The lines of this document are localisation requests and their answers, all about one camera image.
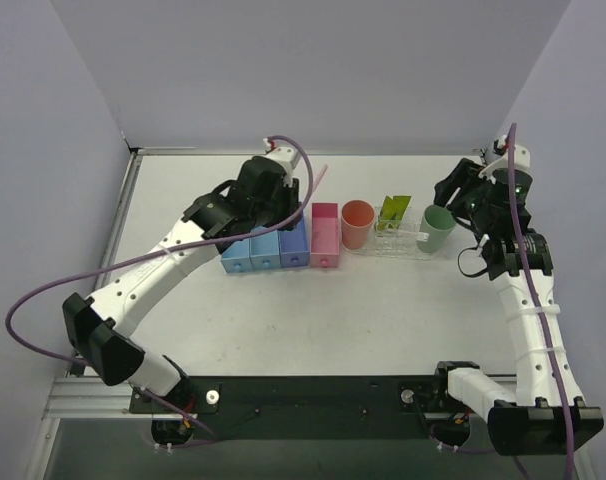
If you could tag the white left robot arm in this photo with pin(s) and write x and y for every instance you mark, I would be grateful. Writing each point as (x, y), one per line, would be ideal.
(100, 326)

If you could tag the purple drawer box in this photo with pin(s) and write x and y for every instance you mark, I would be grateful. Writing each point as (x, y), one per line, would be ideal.
(294, 247)

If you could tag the orange plastic cup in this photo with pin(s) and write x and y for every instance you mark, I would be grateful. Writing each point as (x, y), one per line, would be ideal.
(357, 218)

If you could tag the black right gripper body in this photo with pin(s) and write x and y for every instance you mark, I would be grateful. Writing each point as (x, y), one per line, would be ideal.
(463, 185)

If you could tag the green plastic cup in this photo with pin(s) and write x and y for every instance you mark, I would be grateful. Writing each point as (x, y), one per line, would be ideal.
(436, 226)

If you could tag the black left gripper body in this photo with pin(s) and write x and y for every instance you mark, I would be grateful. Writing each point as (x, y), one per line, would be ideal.
(287, 201)

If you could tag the clear textured oval tray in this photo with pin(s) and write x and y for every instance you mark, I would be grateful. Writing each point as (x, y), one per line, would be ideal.
(401, 248)

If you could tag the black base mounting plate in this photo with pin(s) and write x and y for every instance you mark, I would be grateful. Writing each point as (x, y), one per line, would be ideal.
(388, 407)

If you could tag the yellow green toothpaste tube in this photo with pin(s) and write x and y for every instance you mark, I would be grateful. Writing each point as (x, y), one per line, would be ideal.
(398, 209)
(386, 218)

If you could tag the white pink toothbrush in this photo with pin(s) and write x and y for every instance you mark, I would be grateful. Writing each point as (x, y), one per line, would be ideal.
(319, 177)

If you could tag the aluminium frame rail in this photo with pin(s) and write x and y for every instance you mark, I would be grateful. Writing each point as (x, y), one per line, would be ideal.
(85, 398)

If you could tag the pink drawer box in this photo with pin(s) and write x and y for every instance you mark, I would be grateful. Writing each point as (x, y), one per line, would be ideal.
(325, 236)

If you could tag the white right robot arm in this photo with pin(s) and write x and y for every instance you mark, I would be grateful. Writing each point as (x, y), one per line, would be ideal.
(547, 413)

